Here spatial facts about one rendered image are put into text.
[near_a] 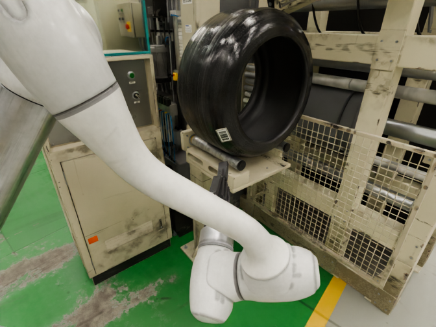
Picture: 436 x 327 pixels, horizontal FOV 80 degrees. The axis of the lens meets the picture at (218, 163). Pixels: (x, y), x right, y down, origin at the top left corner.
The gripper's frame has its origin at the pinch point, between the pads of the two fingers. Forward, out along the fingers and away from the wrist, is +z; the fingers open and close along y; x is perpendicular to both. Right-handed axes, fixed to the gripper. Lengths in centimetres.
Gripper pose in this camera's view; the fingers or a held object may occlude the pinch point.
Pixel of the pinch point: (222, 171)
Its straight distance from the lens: 82.8
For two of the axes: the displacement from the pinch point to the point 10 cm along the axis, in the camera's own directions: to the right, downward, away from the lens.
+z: 0.9, -7.6, 6.4
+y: 3.9, 6.2, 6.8
